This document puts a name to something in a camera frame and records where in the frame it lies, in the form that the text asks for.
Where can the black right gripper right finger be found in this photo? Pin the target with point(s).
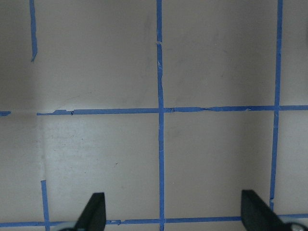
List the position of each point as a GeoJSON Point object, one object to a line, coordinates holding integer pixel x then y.
{"type": "Point", "coordinates": [256, 215]}

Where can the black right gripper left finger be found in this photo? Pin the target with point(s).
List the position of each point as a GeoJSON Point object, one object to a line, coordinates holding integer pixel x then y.
{"type": "Point", "coordinates": [93, 217]}

